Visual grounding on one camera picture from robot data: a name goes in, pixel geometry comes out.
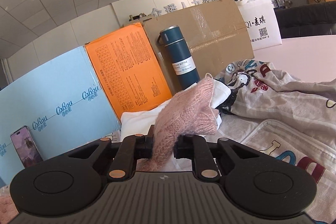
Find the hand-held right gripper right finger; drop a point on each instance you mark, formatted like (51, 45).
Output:
(181, 149)

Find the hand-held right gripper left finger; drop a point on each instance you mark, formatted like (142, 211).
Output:
(143, 150)

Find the white garment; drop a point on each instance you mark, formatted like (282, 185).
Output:
(136, 121)

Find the pink knit sweater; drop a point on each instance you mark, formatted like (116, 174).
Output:
(183, 113)

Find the striped bird print blanket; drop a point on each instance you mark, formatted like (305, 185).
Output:
(115, 134)

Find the orange cardboard box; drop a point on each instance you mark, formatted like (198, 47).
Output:
(126, 69)

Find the dark blue vacuum bottle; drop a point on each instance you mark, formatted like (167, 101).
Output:
(181, 56)

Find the light blue cardboard box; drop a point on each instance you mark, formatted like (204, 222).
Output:
(65, 82)

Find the grey cartoon printed cloth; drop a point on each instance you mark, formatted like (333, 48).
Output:
(275, 98)

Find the black smartphone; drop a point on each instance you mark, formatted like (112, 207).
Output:
(26, 146)

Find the brown cardboard box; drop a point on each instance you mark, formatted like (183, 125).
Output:
(215, 29)

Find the white paper bag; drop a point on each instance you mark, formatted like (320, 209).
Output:
(260, 24)

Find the black sofa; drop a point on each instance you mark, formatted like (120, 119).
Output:
(302, 19)

